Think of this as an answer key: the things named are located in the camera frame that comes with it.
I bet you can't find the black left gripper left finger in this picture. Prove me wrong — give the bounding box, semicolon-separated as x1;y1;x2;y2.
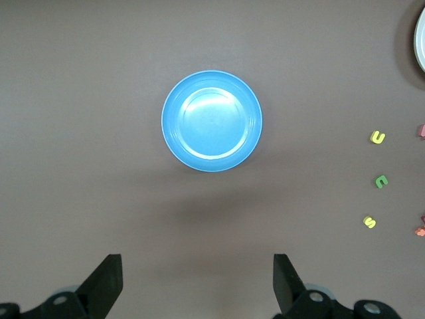
0;254;124;319

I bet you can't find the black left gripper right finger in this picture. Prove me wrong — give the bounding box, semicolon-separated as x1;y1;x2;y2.
273;254;402;319

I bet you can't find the blue plate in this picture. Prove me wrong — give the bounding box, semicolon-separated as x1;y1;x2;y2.
161;69;264;173

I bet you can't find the brown table mat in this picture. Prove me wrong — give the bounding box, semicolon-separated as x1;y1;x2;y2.
0;0;425;319

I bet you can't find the beige plate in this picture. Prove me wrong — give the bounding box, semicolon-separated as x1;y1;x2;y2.
413;5;425;73

